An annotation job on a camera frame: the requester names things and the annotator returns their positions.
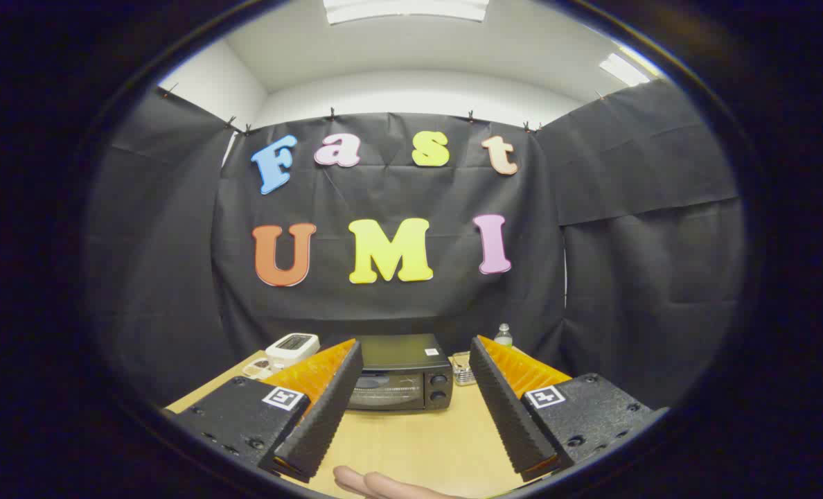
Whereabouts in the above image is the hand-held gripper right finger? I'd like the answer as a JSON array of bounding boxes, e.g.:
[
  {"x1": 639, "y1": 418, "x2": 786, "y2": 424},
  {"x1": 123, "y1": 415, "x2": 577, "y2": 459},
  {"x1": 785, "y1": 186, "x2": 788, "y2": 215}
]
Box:
[{"x1": 468, "y1": 335, "x2": 670, "y2": 484}]

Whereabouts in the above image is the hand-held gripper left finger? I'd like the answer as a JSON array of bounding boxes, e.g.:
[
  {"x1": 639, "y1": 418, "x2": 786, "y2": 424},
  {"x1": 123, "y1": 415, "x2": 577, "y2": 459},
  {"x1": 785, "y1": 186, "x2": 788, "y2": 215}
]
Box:
[{"x1": 168, "y1": 338, "x2": 364, "y2": 484}]

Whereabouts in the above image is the black toaster oven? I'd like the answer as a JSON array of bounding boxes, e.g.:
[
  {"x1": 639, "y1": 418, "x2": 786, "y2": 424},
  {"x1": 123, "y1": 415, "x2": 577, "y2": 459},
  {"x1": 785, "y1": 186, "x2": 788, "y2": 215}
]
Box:
[{"x1": 346, "y1": 334, "x2": 454, "y2": 413}]

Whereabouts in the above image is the white pop-up toaster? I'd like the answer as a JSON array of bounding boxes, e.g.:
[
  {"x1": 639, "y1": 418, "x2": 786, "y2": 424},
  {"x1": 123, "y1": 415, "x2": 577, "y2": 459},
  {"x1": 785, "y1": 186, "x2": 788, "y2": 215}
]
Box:
[{"x1": 265, "y1": 333, "x2": 321, "y2": 369}]

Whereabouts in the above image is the small clear glass container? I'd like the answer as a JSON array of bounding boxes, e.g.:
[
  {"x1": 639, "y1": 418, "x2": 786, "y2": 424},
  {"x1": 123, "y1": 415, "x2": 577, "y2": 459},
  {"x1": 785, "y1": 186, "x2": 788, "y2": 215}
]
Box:
[{"x1": 451, "y1": 351, "x2": 477, "y2": 387}]

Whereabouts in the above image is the small ceiling light panel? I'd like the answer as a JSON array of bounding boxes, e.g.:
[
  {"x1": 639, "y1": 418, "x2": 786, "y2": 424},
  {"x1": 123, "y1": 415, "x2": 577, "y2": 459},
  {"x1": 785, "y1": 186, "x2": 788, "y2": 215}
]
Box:
[{"x1": 598, "y1": 51, "x2": 653, "y2": 88}]

